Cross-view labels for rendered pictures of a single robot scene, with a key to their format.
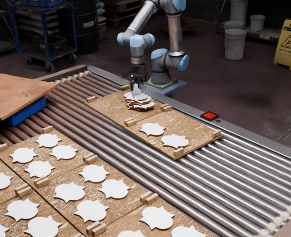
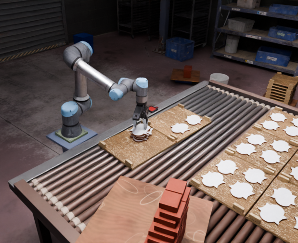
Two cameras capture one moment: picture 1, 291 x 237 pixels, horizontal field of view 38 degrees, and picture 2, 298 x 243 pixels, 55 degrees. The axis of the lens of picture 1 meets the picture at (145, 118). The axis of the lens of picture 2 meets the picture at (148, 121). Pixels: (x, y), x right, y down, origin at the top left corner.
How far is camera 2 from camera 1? 2.99 m
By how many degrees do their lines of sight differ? 82
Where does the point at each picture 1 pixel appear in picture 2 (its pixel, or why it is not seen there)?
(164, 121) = (164, 124)
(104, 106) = (141, 155)
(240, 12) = not seen: outside the picture
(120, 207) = (269, 137)
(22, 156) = (244, 189)
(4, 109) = (193, 205)
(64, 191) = (271, 158)
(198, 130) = (175, 112)
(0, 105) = not seen: hidden behind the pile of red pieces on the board
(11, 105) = not seen: hidden behind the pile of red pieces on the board
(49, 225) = not seen: outside the picture
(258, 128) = (18, 150)
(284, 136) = (36, 140)
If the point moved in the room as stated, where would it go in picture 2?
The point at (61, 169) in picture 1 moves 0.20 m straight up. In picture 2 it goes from (247, 165) to (254, 139)
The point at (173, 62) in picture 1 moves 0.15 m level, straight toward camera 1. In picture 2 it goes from (87, 104) to (108, 104)
